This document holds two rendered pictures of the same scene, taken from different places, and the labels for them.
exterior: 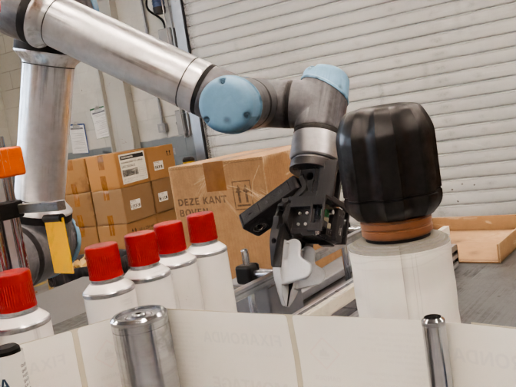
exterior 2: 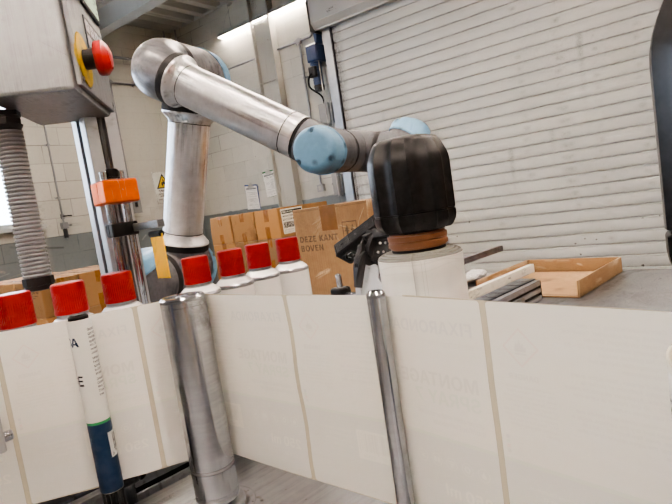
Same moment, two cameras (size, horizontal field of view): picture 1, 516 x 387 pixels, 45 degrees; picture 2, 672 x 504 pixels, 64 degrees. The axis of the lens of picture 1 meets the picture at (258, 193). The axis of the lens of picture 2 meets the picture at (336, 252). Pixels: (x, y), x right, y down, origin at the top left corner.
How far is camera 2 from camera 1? 12 cm
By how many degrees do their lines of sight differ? 8
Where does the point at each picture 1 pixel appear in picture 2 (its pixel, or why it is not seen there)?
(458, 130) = (582, 189)
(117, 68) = (231, 122)
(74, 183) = (244, 233)
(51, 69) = (190, 126)
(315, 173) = not seen: hidden behind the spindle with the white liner
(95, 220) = not seen: hidden behind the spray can
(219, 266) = (299, 281)
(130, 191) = not seen: hidden behind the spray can
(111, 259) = (200, 268)
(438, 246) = (445, 255)
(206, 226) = (290, 248)
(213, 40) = (364, 112)
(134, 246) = (223, 260)
